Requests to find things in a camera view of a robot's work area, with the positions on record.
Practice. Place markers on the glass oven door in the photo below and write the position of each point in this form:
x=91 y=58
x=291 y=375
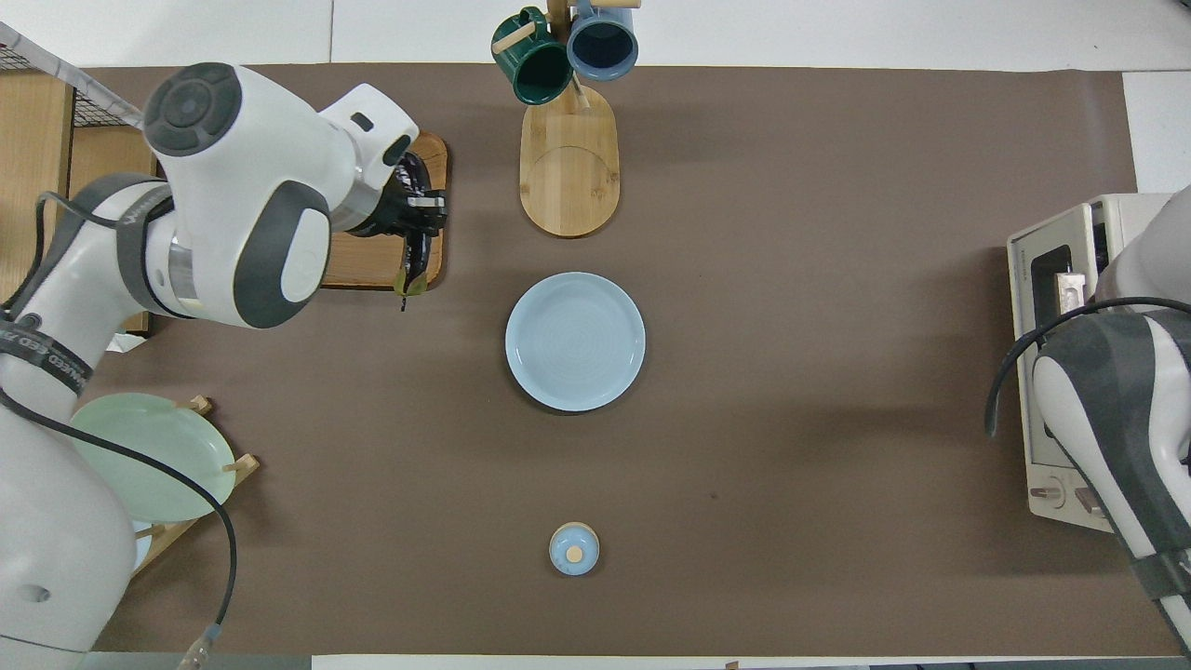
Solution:
x=1037 y=372

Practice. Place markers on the wooden mug tree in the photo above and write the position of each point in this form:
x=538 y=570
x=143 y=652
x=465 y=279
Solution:
x=569 y=177

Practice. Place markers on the dark green mug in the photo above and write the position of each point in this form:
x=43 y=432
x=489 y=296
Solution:
x=532 y=65

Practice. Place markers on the blue mug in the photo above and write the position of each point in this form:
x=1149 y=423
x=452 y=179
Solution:
x=602 y=42

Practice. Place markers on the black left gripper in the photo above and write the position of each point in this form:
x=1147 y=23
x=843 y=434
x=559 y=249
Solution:
x=383 y=212

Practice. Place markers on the white toaster oven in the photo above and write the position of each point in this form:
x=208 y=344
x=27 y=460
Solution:
x=1051 y=372

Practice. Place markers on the wooden plate rack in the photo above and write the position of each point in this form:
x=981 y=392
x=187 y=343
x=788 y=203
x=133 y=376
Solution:
x=244 y=463

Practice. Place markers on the brown table mat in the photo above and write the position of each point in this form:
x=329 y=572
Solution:
x=791 y=372

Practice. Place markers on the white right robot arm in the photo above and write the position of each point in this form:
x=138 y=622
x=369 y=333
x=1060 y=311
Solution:
x=1117 y=400

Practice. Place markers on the wooden serving tray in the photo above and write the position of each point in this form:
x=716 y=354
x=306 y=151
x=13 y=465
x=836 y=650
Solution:
x=363 y=261

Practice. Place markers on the blue bell with wooden knob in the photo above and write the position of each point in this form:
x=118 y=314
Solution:
x=574 y=549

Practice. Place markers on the light green plate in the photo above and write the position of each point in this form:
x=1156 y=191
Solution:
x=158 y=456

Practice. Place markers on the pale blue racked plate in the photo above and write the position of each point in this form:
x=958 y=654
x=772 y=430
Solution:
x=143 y=544

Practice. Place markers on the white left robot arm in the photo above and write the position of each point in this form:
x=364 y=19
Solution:
x=233 y=186

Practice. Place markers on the blue round plate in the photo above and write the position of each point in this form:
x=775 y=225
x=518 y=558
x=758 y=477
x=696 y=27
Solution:
x=575 y=341

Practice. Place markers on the wooden shelf unit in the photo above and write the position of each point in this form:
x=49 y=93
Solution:
x=33 y=140

